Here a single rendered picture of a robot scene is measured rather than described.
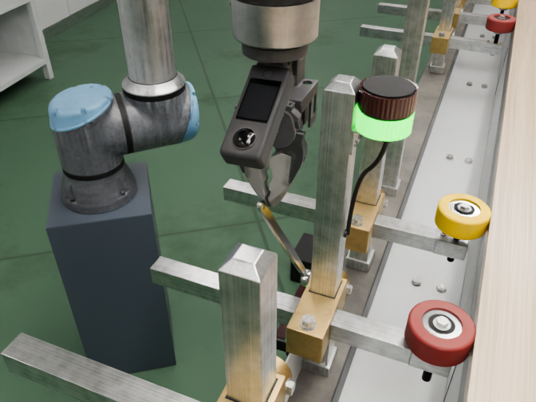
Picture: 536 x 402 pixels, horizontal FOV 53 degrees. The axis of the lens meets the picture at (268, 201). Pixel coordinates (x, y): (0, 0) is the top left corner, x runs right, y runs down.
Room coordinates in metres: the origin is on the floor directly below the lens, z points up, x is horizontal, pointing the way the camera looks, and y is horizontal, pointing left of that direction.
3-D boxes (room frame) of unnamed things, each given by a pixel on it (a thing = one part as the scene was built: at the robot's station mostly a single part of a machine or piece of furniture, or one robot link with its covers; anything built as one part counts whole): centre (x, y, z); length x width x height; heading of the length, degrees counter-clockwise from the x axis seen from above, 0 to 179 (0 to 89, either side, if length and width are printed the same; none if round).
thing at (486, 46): (1.67, -0.51, 0.81); 0.44 x 0.03 x 0.04; 68
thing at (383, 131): (0.51, -0.12, 1.14); 0.06 x 0.06 x 0.02
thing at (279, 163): (0.56, -0.02, 1.04); 0.06 x 0.03 x 0.09; 158
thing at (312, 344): (0.51, -0.07, 0.85); 0.14 x 0.06 x 0.05; 158
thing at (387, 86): (0.51, -0.12, 1.07); 0.06 x 0.06 x 0.22; 68
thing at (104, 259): (1.14, 0.44, 0.30); 0.25 x 0.25 x 0.60; 13
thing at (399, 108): (0.51, -0.12, 1.17); 0.06 x 0.06 x 0.02
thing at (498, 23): (1.59, -0.69, 0.85); 0.08 x 0.08 x 0.11
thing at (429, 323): (0.43, -0.21, 0.85); 0.08 x 0.08 x 0.11
